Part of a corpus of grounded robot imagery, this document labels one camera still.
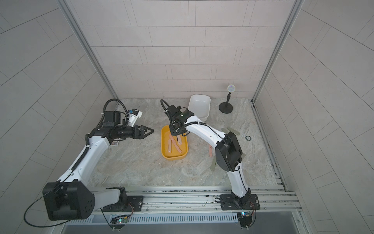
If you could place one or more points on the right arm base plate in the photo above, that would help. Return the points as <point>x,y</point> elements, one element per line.
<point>234,203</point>

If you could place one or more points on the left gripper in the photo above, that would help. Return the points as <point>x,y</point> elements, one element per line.
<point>139,135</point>

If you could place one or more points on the circuit board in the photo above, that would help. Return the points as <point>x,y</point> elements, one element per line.
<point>245,219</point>
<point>122,219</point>

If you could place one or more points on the left circuit board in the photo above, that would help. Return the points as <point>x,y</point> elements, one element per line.
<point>122,219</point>

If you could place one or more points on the long pink open knife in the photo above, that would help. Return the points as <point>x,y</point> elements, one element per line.
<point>210,152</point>

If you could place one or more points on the aluminium mounting rail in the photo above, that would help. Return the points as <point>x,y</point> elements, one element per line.
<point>201,199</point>

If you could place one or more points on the green folded knife front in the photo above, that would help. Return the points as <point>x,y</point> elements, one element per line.
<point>212,167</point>

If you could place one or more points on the right circuit board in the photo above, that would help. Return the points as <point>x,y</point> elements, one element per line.
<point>245,219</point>

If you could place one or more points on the black stand with round disc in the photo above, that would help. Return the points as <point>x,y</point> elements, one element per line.
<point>226,107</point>

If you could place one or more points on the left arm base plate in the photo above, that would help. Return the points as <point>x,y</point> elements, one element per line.
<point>130,204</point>

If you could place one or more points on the white plastic storage box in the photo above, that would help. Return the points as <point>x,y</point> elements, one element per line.
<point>200,106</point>

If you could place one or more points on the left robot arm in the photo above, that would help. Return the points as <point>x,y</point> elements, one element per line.
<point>69,198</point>

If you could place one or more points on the small printed card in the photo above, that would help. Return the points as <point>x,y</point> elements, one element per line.
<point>115,143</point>

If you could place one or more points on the yellow plastic storage box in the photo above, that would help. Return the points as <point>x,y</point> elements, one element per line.
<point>173,147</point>

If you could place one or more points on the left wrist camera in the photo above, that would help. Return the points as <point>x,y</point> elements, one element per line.
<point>134,114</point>

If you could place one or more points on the long pink ceramic knife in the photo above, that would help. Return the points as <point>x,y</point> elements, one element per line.
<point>175,144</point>

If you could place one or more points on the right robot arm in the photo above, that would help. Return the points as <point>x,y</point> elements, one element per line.
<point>228,152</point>

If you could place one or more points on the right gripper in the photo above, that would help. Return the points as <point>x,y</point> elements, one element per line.
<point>174,131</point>

